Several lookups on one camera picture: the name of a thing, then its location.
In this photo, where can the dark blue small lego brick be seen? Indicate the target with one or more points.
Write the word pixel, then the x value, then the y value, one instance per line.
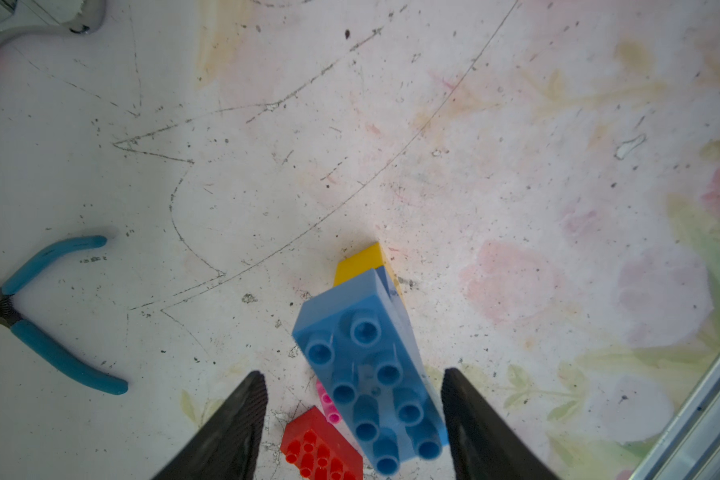
pixel 388 280

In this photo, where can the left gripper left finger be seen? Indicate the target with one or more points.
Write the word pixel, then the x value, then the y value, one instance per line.
pixel 227 446

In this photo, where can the light blue lego brick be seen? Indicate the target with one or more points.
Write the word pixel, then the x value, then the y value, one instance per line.
pixel 360 344

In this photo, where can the yellow small lego brick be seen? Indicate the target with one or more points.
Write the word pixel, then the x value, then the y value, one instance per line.
pixel 370 258

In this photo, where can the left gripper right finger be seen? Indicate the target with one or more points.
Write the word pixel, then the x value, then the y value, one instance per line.
pixel 482 445

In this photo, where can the pink lego brick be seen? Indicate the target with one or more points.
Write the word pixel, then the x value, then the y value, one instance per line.
pixel 330 411

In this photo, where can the floral pink table mat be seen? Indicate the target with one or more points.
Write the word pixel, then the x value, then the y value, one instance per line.
pixel 544 177

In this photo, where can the red lego brick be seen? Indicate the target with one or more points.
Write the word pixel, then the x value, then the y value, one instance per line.
pixel 318 450

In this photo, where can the aluminium rail frame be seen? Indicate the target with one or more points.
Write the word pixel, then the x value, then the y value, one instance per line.
pixel 689 448

